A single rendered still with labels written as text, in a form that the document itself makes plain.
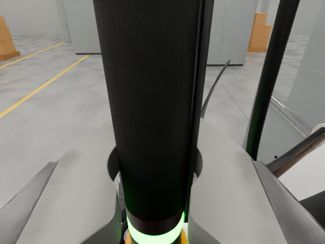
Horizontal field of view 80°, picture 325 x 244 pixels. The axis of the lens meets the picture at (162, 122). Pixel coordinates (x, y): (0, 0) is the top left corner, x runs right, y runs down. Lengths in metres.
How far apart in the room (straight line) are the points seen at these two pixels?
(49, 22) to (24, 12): 1.29
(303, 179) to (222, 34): 5.42
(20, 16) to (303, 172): 14.42
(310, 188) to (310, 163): 0.06
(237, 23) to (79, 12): 4.79
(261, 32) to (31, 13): 11.62
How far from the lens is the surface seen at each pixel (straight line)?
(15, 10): 14.59
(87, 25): 7.53
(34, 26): 14.21
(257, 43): 8.35
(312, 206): 0.27
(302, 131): 1.20
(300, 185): 0.52
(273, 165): 0.25
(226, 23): 5.79
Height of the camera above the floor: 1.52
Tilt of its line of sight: 31 degrees down
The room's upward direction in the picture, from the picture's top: straight up
